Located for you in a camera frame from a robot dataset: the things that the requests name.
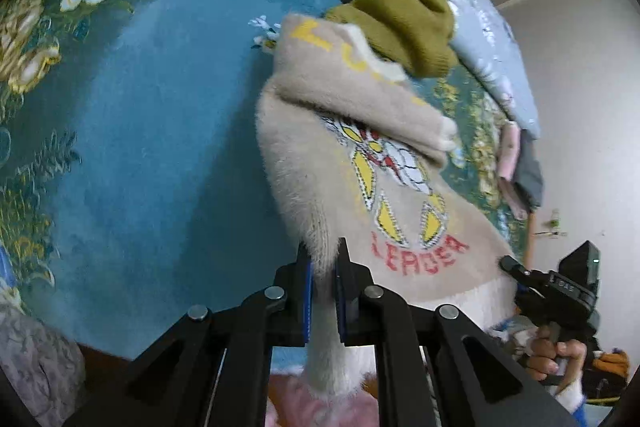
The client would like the beige knit sweater with emblem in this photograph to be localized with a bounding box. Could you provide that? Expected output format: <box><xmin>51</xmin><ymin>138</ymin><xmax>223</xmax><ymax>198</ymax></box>
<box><xmin>256</xmin><ymin>14</ymin><xmax>515</xmax><ymax>396</ymax></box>

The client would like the person's right hand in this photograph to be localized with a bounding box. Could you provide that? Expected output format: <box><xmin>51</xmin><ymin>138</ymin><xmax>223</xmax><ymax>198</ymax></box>
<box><xmin>525</xmin><ymin>331</ymin><xmax>587</xmax><ymax>392</ymax></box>

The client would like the pink plush garment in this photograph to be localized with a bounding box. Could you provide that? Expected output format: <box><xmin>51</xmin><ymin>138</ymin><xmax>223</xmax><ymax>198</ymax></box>
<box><xmin>264</xmin><ymin>374</ymin><xmax>380</xmax><ymax>426</ymax></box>

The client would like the grey patterned pillow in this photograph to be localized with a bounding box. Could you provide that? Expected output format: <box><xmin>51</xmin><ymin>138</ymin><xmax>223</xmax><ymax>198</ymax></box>
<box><xmin>1</xmin><ymin>303</ymin><xmax>86</xmax><ymax>426</ymax></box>

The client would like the pink cloth at bed edge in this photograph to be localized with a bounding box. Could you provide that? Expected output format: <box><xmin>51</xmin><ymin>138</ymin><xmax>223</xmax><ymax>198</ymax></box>
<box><xmin>497</xmin><ymin>121</ymin><xmax>528</xmax><ymax>221</ymax></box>

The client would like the teal floral bed blanket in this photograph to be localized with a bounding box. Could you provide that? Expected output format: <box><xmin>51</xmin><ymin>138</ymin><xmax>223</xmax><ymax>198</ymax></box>
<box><xmin>0</xmin><ymin>0</ymin><xmax>532</xmax><ymax>373</ymax></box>

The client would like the olive green knit garment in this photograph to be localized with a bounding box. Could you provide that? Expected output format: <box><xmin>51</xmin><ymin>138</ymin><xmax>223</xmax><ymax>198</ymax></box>
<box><xmin>324</xmin><ymin>0</ymin><xmax>458</xmax><ymax>78</ymax></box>

